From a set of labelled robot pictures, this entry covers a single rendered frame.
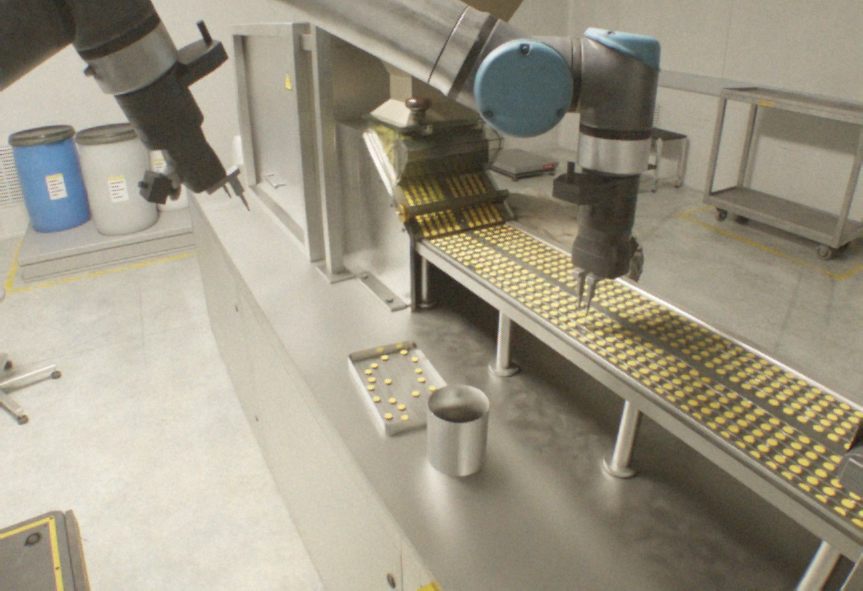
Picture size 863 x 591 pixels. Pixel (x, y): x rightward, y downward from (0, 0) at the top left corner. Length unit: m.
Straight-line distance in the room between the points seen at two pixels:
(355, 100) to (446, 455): 0.84
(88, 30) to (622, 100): 0.56
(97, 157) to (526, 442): 3.19
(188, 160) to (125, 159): 2.98
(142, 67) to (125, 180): 3.06
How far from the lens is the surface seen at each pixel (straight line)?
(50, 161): 3.98
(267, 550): 1.76
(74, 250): 3.74
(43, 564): 1.50
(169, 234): 3.73
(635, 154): 0.71
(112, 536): 1.94
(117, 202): 3.70
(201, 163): 0.68
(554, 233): 1.11
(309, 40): 1.20
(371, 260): 1.25
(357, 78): 1.31
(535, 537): 0.71
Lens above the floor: 1.35
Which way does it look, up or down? 25 degrees down
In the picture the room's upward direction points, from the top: straight up
